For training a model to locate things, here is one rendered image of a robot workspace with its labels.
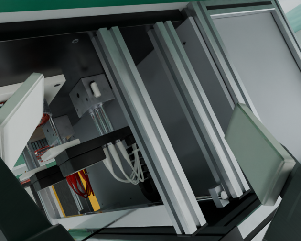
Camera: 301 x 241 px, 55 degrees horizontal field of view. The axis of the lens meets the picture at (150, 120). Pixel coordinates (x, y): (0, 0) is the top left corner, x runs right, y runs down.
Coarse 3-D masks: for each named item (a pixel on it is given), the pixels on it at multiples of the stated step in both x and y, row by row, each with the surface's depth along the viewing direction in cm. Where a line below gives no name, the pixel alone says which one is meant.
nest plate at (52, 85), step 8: (48, 80) 45; (56, 80) 46; (64, 80) 46; (0, 88) 41; (8, 88) 41; (16, 88) 42; (48, 88) 47; (56, 88) 48; (0, 96) 41; (8, 96) 42; (48, 96) 50; (48, 104) 55
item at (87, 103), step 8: (80, 80) 53; (88, 80) 53; (96, 80) 54; (104, 80) 55; (80, 88) 54; (88, 88) 52; (104, 88) 54; (72, 96) 57; (80, 96) 54; (88, 96) 52; (104, 96) 54; (112, 96) 55; (80, 104) 55; (88, 104) 53; (96, 104) 53; (104, 104) 55; (80, 112) 57; (88, 112) 57
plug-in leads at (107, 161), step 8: (128, 136) 55; (112, 144) 52; (120, 144) 54; (128, 144) 56; (104, 152) 54; (112, 152) 52; (136, 152) 56; (104, 160) 55; (120, 160) 57; (128, 160) 54; (136, 160) 56; (112, 168) 54; (120, 168) 52; (136, 168) 55; (128, 176) 56; (136, 184) 53
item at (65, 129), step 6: (66, 114) 74; (48, 120) 72; (54, 120) 72; (60, 120) 73; (66, 120) 74; (48, 126) 73; (60, 126) 73; (66, 126) 73; (48, 132) 74; (60, 132) 72; (66, 132) 73; (72, 132) 74; (48, 138) 76; (54, 138) 72; (54, 144) 78
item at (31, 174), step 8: (40, 168) 68; (48, 168) 68; (56, 168) 69; (24, 176) 65; (32, 176) 69; (40, 176) 67; (48, 176) 68; (56, 176) 69; (40, 184) 66; (48, 184) 67
